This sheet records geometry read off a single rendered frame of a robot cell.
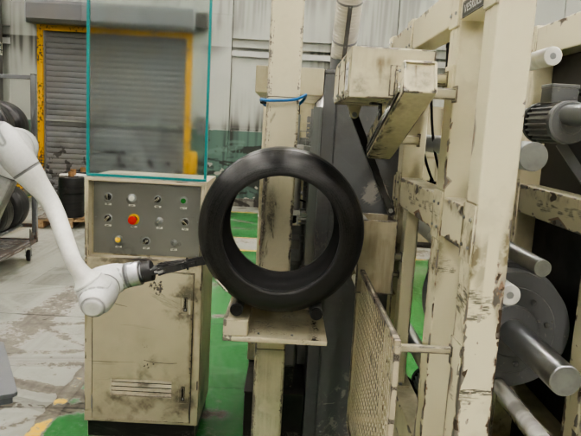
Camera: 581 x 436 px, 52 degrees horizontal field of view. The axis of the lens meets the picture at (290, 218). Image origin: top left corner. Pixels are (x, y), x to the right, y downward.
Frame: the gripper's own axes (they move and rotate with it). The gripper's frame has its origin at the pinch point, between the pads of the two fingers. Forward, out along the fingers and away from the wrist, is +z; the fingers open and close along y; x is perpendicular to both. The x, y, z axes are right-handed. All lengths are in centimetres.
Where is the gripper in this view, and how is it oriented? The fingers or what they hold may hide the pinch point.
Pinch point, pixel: (197, 261)
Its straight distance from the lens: 219.3
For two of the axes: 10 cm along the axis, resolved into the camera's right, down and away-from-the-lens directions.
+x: 2.0, 9.7, 1.5
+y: 0.0, -1.5, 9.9
